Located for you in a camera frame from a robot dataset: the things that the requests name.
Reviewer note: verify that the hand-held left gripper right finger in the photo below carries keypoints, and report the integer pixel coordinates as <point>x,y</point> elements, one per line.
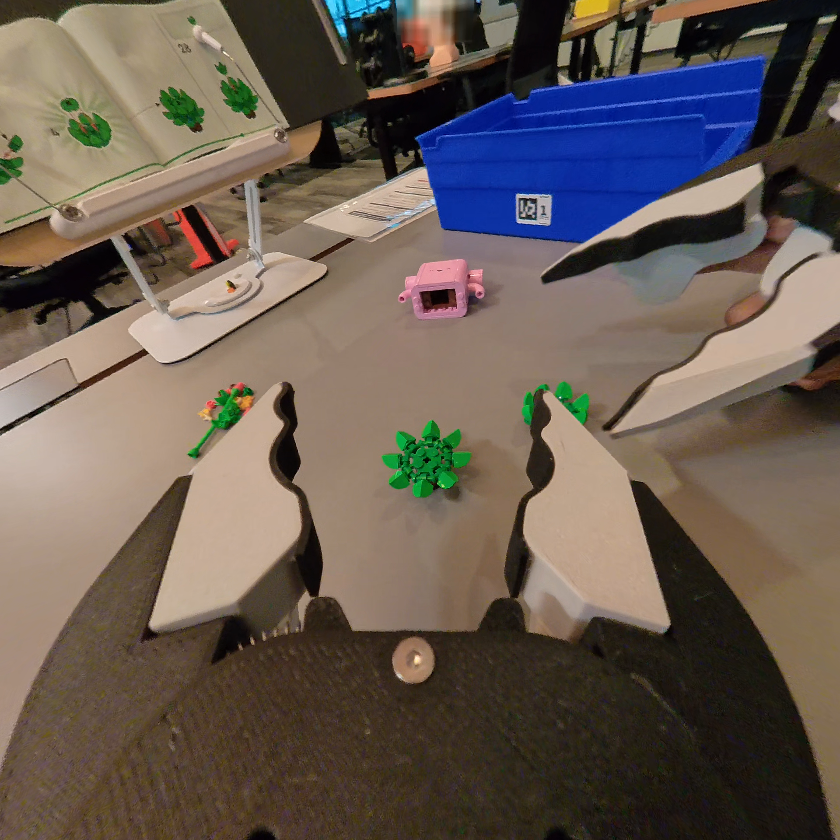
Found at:
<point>590,538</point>

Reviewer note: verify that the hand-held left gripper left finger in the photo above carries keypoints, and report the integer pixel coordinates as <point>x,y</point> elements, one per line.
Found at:
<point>229,525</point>

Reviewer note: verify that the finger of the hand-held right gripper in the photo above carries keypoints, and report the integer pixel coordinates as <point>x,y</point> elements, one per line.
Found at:
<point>754,354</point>
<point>695,197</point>

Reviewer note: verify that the small green brick leaf rosette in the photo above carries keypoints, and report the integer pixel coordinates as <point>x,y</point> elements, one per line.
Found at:
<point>571,403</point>

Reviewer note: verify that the large green brick leaf rosette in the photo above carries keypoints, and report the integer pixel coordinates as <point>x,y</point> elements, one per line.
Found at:
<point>426,459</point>

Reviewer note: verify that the person's right hand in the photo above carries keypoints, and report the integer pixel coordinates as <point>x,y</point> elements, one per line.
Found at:
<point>745,308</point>

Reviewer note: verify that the blue plastic bin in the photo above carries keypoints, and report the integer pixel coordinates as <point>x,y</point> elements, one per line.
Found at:
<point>590,164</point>

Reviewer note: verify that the pile of small flower bricks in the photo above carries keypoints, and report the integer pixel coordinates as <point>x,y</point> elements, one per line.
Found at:
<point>226,400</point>

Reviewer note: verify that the yellow plastic bin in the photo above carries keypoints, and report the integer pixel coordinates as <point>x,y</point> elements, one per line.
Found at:
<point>597,8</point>

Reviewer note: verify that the black office chair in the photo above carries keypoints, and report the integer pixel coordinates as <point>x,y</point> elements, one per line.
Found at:
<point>59,289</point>
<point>538,46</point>

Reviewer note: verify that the white book stand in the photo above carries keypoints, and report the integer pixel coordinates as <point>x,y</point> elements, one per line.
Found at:
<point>262,289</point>

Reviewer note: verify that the pink toy brick pot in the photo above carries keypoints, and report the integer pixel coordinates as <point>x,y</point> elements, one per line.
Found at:
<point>439,275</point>

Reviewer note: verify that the mannequin head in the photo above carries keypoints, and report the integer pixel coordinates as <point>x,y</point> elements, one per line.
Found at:
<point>445,56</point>

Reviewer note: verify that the red orange floor cone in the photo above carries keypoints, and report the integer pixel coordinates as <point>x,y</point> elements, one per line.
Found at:
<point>203,236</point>

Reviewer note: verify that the wooden top office desk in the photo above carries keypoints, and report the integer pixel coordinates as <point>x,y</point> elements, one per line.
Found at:
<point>420,82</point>

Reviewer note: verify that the laminated paper sheet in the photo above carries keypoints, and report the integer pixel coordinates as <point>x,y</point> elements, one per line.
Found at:
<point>374,210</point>

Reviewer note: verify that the dark grey board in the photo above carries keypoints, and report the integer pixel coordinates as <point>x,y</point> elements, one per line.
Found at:
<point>289,59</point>

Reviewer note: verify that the open instruction booklet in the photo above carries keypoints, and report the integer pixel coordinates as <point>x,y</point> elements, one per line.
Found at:
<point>131,65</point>

